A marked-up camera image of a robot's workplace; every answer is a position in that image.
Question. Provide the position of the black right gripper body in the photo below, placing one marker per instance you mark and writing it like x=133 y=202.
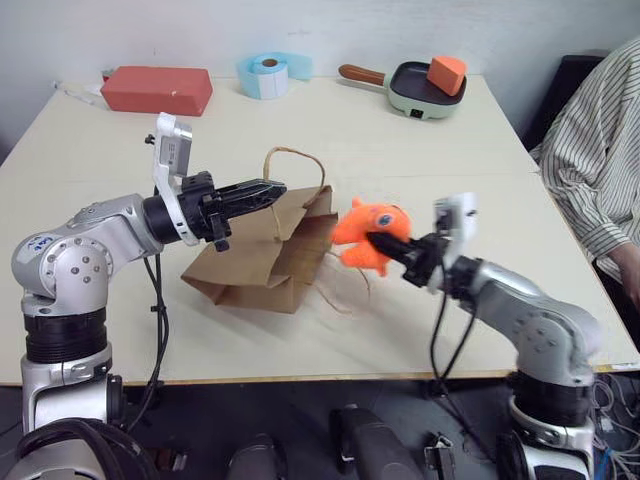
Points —
x=425 y=260

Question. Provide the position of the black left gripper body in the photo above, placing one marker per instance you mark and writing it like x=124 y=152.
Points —
x=200 y=210

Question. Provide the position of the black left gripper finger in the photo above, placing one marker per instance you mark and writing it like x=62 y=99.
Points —
x=250 y=206
x=255 y=188

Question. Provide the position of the orange fish plush toy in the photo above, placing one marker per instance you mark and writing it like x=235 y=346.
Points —
x=360 y=225

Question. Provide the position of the brown paper bag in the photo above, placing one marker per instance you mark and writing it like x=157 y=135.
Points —
x=260 y=260

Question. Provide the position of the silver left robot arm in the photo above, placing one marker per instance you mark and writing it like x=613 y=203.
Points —
x=75 y=265

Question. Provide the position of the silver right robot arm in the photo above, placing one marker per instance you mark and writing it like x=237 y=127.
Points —
x=540 y=325

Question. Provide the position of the person's bare hand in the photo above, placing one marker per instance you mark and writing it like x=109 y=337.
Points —
x=631 y=280

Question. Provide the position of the blue label roll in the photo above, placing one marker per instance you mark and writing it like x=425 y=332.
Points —
x=262 y=75

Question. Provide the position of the red rectangular box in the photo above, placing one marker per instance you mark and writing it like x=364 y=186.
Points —
x=157 y=90

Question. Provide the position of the green electric frying pan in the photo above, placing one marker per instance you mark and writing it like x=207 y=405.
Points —
x=425 y=97

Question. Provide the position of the clear plastic wrapper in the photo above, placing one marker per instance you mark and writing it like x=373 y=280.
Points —
x=80 y=92

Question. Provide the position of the orange foam wedge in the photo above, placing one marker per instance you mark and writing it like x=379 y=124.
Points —
x=446 y=75

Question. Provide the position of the dark rounded shape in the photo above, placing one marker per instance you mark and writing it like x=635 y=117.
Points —
x=372 y=445
x=257 y=457

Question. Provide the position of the person in striped shirt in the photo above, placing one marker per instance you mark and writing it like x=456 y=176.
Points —
x=595 y=165

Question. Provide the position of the black chair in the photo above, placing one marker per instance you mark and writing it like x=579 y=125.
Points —
x=565 y=95

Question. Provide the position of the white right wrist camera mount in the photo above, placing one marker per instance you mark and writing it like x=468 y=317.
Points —
x=460 y=220

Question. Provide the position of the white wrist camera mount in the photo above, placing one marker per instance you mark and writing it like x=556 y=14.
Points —
x=170 y=150
x=460 y=220

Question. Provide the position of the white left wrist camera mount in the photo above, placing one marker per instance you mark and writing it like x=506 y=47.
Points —
x=170 y=150

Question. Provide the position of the small black bracket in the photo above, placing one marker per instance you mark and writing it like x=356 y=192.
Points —
x=439 y=452

